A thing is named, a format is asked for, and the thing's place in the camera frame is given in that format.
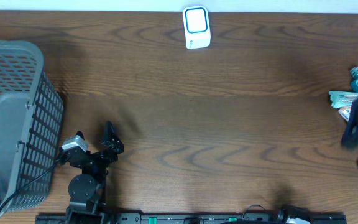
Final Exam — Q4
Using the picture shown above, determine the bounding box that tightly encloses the orange snack packet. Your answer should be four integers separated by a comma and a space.
338, 107, 351, 122

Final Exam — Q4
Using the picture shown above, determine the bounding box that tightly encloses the green wet wipes pack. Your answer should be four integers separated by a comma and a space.
328, 91, 358, 108

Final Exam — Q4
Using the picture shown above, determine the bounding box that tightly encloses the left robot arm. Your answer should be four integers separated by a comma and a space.
58, 121, 124, 224

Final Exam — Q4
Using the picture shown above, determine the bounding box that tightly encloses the white barcode scanner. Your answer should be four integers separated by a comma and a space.
182, 6, 211, 49

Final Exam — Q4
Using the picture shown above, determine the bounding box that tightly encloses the grey plastic basket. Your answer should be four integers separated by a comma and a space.
0, 40, 64, 216

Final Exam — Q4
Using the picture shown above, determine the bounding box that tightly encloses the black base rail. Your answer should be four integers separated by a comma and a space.
35, 213, 347, 224

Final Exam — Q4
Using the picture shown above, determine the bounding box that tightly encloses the black left camera cable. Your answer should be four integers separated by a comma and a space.
0, 158, 62, 224

